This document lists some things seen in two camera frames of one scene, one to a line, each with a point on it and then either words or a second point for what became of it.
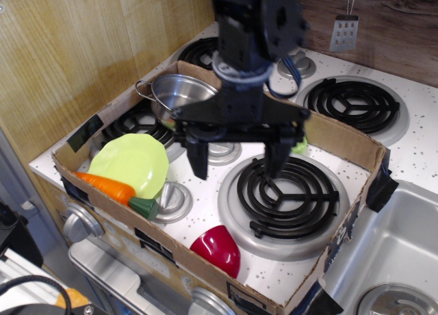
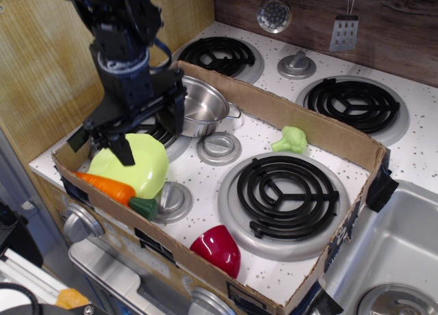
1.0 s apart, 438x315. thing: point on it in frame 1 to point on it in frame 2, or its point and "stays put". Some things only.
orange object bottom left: (76, 299) stays put
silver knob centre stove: (223, 153) stays put
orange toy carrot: (146, 209) stays put
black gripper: (242, 114) to (132, 90)
